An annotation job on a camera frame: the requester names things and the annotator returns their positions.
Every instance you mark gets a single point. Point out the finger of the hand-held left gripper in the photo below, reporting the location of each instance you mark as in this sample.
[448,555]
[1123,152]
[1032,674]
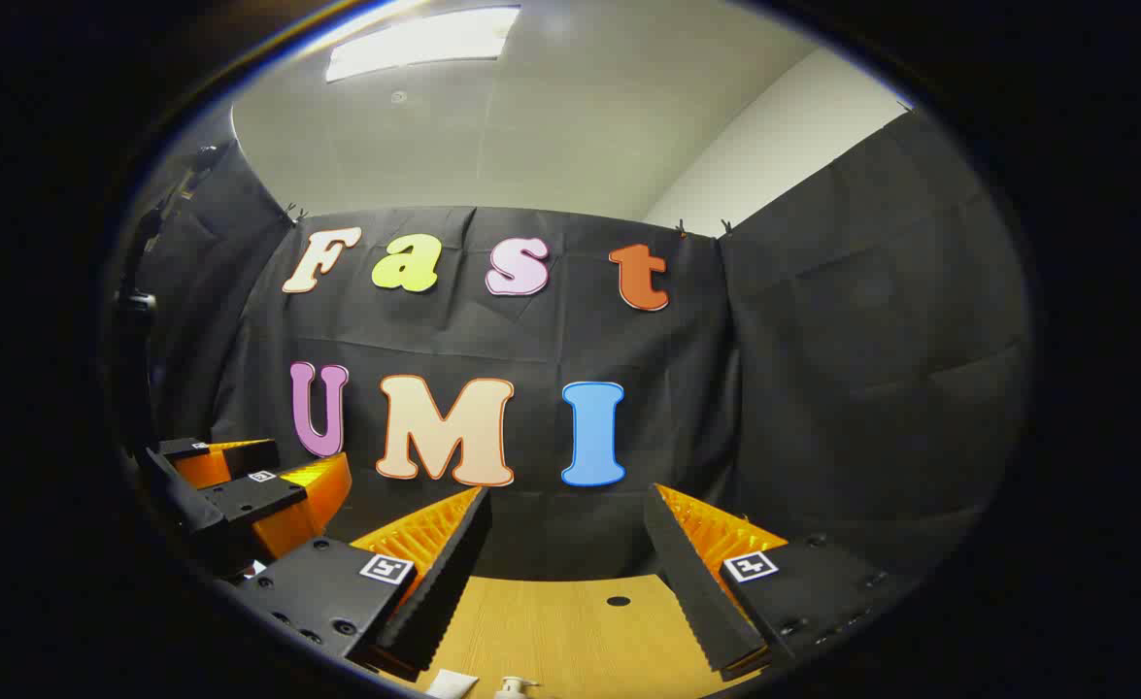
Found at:
[259,495]
[230,451]

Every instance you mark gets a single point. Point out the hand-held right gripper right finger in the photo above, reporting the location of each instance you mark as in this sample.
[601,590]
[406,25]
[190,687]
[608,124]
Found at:
[691,592]

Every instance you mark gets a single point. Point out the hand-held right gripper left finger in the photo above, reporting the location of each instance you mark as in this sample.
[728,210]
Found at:
[434,602]

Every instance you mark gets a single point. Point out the white cream tube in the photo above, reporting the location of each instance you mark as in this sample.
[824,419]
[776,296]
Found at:
[452,685]

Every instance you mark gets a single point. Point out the white pump bottle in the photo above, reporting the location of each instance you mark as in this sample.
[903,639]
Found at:
[515,690]

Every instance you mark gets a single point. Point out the ceiling light panel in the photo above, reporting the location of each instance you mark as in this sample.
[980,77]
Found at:
[419,44]

